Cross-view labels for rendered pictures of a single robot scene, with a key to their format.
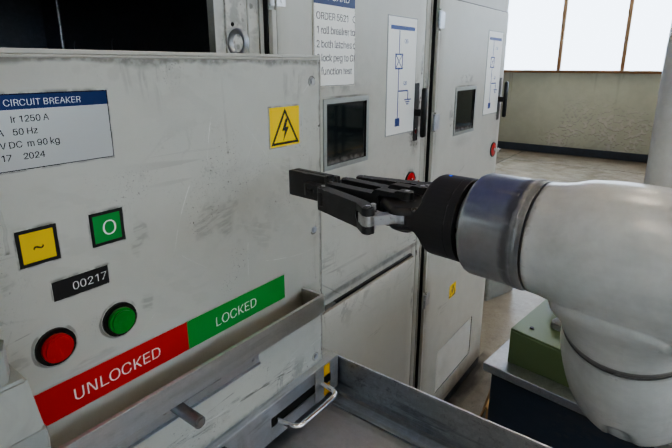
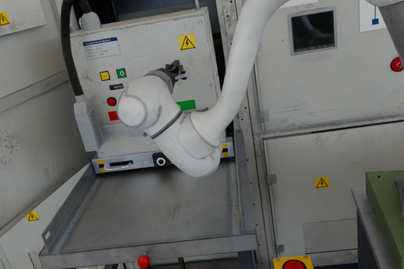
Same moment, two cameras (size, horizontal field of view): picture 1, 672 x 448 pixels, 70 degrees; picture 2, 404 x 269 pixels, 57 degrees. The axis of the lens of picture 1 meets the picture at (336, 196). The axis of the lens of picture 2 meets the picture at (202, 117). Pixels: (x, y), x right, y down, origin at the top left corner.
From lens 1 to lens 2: 1.01 m
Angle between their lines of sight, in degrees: 57
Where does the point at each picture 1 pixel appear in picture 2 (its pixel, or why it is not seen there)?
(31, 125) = (100, 47)
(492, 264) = not seen: hidden behind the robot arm
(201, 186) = (151, 63)
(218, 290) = not seen: hidden behind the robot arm
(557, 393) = (363, 216)
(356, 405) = (233, 165)
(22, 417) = (83, 108)
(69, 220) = (111, 70)
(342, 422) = (222, 168)
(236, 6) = not seen: outside the picture
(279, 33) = not seen: outside the picture
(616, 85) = not seen: outside the picture
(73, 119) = (109, 45)
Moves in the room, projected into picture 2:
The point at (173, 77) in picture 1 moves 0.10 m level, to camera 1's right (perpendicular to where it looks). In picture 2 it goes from (136, 30) to (149, 31)
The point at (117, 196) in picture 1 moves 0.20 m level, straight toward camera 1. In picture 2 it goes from (123, 65) to (79, 83)
